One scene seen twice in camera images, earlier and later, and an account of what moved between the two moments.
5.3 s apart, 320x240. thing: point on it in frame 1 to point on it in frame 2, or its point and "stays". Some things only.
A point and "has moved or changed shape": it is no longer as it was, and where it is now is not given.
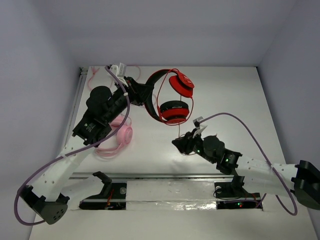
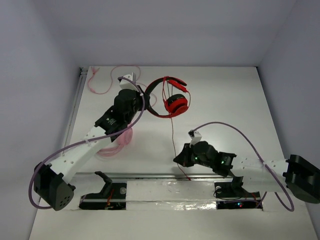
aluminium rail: [152, 176] stays
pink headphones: [124, 137] stays
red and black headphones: [172, 111] has moved or changed shape
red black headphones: [159, 111] to [172, 130]
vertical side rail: [76, 107] stays
